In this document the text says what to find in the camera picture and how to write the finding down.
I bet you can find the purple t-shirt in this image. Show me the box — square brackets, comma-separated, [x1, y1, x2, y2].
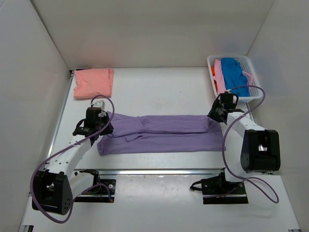
[97, 114, 223, 155]

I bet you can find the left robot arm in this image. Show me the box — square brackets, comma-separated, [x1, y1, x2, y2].
[30, 106, 113, 215]

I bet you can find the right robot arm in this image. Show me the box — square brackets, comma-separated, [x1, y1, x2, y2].
[208, 92, 281, 173]

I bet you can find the blue t-shirt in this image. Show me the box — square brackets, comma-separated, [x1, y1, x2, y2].
[221, 58, 250, 97]

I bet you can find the light pink t-shirt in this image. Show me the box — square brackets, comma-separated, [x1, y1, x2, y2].
[214, 60, 250, 94]

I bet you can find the white plastic basket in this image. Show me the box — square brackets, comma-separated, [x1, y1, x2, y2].
[207, 55, 263, 103]

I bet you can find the orange t-shirt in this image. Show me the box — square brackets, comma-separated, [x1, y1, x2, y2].
[211, 66, 218, 93]

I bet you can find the folded salmon pink t-shirt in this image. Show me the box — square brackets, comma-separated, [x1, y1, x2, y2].
[73, 68, 114, 100]

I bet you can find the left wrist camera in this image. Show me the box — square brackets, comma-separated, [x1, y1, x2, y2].
[91, 100, 105, 111]

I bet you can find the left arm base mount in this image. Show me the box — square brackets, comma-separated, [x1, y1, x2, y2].
[74, 169, 116, 203]

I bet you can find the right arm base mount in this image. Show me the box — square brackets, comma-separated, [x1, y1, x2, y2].
[189, 171, 249, 205]

